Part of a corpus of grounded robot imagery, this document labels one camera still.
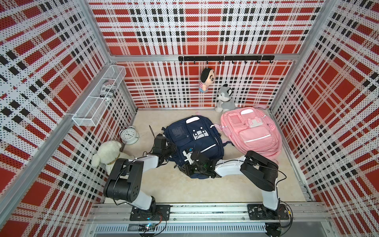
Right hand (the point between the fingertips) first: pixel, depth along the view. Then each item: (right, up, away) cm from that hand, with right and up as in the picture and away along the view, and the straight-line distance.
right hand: (184, 168), depth 87 cm
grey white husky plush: (+28, +47, +21) cm, 58 cm away
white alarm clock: (-39, +18, +14) cm, 46 cm away
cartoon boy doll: (+14, +55, +4) cm, 57 cm away
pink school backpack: (+47, +23, +17) cm, 55 cm away
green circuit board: (-16, -23, -17) cm, 33 cm away
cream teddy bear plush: (-39, +12, -11) cm, 42 cm away
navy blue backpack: (+6, +20, +14) cm, 25 cm away
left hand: (-5, +12, +9) cm, 16 cm away
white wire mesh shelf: (-59, +35, +5) cm, 69 cm away
